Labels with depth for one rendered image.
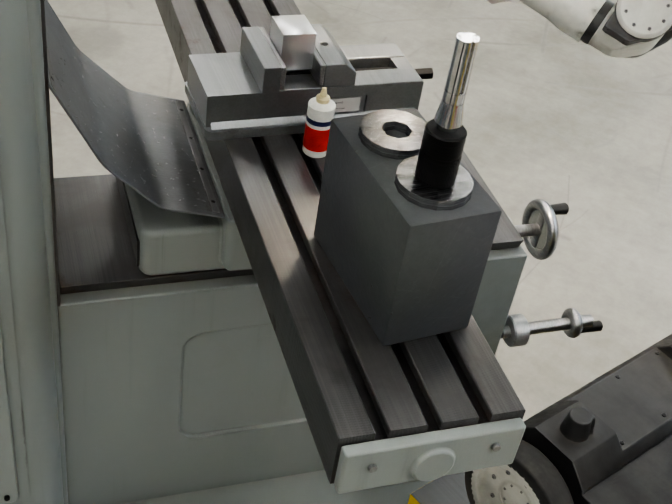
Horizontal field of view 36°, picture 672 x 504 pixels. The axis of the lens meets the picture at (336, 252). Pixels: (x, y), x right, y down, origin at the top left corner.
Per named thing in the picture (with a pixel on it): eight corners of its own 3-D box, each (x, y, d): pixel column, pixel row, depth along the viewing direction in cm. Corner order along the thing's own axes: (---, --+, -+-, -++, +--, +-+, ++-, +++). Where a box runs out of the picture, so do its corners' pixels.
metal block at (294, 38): (300, 49, 160) (304, 14, 156) (312, 69, 155) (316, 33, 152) (268, 51, 158) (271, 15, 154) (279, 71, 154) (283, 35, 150)
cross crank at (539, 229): (538, 231, 206) (554, 184, 199) (565, 270, 198) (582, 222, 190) (466, 238, 201) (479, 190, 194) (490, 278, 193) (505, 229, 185)
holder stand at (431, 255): (392, 221, 143) (418, 97, 130) (469, 328, 128) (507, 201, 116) (312, 235, 138) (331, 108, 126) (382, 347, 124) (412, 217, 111)
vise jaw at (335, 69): (328, 45, 165) (331, 22, 162) (355, 85, 156) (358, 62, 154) (293, 47, 163) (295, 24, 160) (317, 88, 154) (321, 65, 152)
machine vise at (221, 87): (387, 74, 174) (398, 16, 167) (420, 123, 164) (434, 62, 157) (183, 87, 162) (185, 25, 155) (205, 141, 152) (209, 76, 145)
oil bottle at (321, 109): (324, 142, 156) (333, 79, 149) (332, 158, 153) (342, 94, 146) (298, 144, 155) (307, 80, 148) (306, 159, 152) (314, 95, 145)
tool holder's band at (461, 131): (473, 145, 113) (475, 138, 112) (434, 149, 111) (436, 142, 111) (454, 122, 116) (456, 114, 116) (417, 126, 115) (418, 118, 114)
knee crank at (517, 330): (591, 319, 202) (600, 296, 198) (606, 340, 198) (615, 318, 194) (490, 332, 195) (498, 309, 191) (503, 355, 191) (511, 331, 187)
